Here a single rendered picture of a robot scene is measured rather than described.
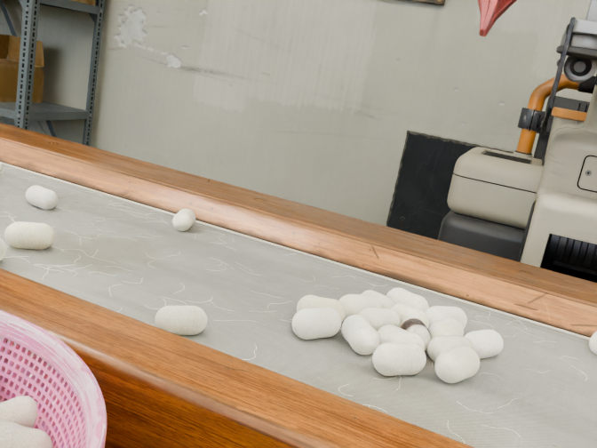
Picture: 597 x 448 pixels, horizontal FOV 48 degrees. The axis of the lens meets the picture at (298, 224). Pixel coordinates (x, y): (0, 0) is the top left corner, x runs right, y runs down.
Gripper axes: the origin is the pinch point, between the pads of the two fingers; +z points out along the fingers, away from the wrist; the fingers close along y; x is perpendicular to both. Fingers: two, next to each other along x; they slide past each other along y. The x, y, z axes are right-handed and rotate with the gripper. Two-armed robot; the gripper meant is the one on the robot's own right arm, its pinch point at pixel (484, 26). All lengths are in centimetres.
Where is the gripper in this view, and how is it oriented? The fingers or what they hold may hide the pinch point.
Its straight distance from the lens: 77.4
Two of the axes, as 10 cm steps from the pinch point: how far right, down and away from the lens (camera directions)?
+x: 2.2, 2.9, 9.3
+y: 9.3, 2.4, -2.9
